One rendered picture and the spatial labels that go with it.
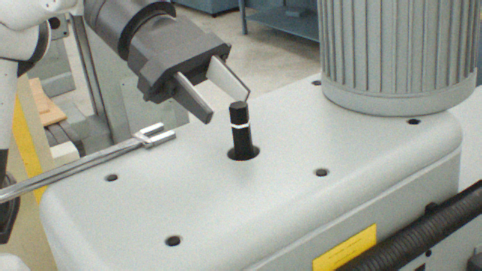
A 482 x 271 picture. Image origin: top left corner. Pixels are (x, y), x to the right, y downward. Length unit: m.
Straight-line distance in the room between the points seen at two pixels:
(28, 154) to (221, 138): 1.82
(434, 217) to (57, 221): 0.41
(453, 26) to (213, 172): 0.31
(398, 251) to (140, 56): 0.35
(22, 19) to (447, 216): 0.63
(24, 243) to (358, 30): 2.15
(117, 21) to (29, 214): 1.96
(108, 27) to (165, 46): 0.07
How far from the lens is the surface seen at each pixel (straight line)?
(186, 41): 0.63
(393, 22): 0.64
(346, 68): 0.68
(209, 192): 0.57
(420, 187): 0.65
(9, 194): 0.64
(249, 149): 0.62
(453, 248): 0.82
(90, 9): 0.67
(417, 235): 0.64
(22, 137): 2.40
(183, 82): 0.60
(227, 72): 0.63
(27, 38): 0.93
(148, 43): 0.62
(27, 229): 2.58
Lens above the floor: 2.20
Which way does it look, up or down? 28 degrees down
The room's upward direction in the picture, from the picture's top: 7 degrees counter-clockwise
